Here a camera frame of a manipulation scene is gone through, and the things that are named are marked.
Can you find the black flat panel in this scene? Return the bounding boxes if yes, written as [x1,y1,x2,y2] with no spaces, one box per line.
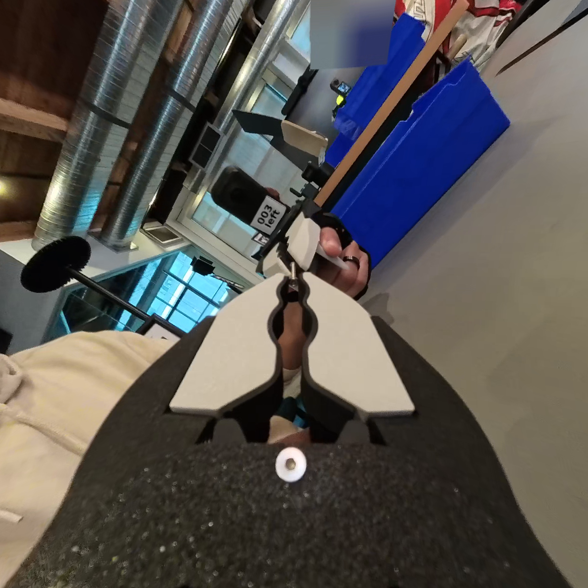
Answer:
[232,109,288,150]

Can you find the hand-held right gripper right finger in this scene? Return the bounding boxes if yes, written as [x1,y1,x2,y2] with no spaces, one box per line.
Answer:
[301,272,416,418]

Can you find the blue plastic bin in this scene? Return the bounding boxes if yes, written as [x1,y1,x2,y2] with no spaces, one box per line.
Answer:
[331,57,511,272]

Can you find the plain wooden panel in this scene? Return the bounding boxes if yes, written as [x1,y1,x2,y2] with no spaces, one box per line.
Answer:
[281,120,329,159]

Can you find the square wall vent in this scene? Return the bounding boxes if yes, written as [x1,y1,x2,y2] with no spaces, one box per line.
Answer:
[187,123,224,169]

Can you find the black disc-topped pole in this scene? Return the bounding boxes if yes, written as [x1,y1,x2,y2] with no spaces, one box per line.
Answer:
[21,237,154,323]

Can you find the black equipment box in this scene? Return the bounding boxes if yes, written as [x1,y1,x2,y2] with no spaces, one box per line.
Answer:
[289,162,334,203]

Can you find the silver ventilation duct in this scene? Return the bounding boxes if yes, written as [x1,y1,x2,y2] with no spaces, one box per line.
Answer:
[99,0,251,251]
[216,0,301,134]
[32,0,154,251]

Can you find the small blue storage bin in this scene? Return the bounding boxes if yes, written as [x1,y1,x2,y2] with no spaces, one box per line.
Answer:
[327,115,366,162]

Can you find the person's left hand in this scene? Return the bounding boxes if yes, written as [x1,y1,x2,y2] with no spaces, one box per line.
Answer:
[317,225,366,299]

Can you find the black white wall poster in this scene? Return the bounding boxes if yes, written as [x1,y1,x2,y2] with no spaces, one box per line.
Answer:
[135,314,183,341]

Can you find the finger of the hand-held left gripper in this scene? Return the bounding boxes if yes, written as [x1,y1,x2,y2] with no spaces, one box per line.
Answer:
[287,216,323,273]
[261,250,296,279]

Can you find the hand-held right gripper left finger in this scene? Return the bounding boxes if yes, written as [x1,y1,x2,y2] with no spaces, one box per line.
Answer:
[169,274,283,416]

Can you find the black tripod light stand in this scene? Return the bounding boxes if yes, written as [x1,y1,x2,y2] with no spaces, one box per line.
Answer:
[190,255,245,295]

